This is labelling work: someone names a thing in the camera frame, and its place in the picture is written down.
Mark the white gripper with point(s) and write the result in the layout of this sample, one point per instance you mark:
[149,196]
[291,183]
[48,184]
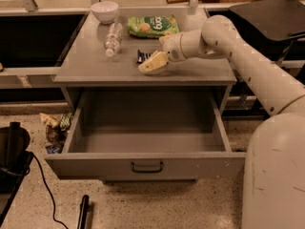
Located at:
[172,46]

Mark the dark blue rxbar wrapper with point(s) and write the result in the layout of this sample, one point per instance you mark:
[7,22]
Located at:
[143,56]

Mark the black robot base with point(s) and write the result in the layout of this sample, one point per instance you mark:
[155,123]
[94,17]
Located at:
[14,163]

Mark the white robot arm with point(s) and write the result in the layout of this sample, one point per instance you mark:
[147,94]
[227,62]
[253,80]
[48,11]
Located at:
[274,173]

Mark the grey drawer cabinet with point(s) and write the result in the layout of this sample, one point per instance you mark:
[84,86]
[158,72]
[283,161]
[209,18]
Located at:
[87,65]

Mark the open grey top drawer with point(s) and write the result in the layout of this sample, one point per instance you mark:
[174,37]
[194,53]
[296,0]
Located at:
[113,127]

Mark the green snack chip bag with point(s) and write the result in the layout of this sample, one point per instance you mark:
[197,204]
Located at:
[152,26]

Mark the wooden stick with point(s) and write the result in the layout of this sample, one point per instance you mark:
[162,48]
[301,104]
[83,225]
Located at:
[176,1]

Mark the clear plastic water bottle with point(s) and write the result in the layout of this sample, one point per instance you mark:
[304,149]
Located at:
[113,40]

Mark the white ceramic bowl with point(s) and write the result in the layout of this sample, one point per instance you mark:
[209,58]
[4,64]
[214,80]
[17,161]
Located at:
[105,12]

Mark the black office chair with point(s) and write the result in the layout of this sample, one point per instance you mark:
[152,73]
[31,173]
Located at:
[276,28]

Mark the pile of snack packets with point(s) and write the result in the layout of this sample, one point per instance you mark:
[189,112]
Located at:
[56,131]

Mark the black bar on floor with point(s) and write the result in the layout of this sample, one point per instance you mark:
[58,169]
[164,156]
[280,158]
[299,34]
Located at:
[85,213]

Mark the black drawer handle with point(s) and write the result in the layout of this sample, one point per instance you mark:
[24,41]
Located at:
[147,169]

